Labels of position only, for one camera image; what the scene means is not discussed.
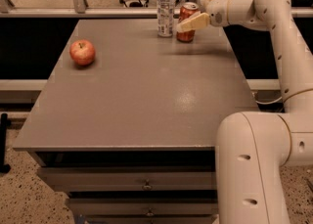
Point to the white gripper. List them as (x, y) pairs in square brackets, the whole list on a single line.
[(217, 10)]

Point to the red coke can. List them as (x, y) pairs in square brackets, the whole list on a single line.
[(187, 10)]

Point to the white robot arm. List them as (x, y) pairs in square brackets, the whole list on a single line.
[(251, 147)]

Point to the clear plastic water bottle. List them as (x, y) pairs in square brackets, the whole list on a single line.
[(165, 17)]

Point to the red apple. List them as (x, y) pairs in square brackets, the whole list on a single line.
[(82, 52)]

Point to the grey drawer cabinet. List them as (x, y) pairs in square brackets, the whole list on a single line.
[(145, 101)]

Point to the grey drawer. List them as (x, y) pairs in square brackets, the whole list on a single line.
[(157, 207), (117, 179)]

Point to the top grey drawer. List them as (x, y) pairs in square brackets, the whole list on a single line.
[(117, 179)]

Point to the black stand leg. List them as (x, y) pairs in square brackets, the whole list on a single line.
[(4, 123)]

